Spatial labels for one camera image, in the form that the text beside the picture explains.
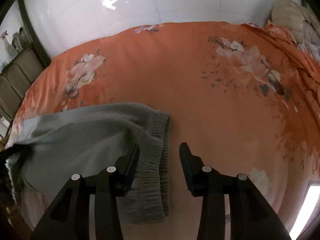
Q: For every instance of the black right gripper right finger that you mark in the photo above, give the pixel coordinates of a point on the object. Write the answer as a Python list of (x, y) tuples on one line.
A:
[(251, 216)]

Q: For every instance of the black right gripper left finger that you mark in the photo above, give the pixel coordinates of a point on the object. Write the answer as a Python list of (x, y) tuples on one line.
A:
[(67, 217)]

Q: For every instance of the grey knit pants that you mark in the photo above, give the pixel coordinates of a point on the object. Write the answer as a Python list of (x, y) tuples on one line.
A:
[(86, 140)]

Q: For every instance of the orange floral bed sheet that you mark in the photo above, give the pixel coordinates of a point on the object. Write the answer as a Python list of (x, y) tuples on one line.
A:
[(245, 99)]

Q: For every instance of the white spray bottle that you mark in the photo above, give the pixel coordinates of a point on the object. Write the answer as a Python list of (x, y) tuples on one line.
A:
[(8, 52)]

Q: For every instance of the beige rumpled blanket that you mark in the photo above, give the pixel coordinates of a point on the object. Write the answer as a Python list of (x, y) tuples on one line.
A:
[(302, 23)]

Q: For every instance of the metal bed frame headboard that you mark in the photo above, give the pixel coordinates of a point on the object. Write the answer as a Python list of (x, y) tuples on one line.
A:
[(18, 76)]

